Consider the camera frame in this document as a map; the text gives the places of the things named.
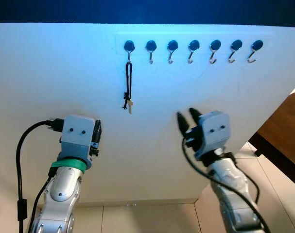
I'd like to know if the dark brown wooden table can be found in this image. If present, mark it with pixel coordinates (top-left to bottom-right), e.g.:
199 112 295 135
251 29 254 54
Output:
248 89 295 190

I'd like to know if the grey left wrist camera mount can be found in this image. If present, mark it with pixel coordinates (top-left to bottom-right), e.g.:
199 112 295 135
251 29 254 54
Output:
60 115 96 161

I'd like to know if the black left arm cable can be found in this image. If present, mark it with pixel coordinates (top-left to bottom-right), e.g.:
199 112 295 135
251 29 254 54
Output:
16 118 65 233

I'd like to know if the silver key on black lanyard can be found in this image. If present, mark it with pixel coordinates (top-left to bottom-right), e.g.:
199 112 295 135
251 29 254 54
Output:
121 60 135 115

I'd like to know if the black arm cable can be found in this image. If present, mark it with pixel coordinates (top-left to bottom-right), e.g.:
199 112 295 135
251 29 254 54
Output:
16 118 65 233
182 138 271 233

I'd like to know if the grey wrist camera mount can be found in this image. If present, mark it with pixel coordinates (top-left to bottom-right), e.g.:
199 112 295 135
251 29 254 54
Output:
60 115 96 161
194 111 231 161

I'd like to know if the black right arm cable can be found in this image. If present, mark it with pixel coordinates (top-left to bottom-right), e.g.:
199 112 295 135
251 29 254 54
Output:
182 138 271 233

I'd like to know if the blue round wall hook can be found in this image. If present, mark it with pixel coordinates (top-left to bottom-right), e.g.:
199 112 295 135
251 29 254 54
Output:
187 40 200 65
123 40 136 64
145 40 157 65
247 40 264 64
228 40 243 64
167 40 179 65
208 40 222 65

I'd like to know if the white hook rail strip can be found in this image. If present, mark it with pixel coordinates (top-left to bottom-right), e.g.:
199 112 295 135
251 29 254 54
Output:
116 33 275 55

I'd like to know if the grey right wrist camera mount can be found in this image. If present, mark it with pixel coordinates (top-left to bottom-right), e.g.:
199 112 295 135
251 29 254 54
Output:
194 111 231 161

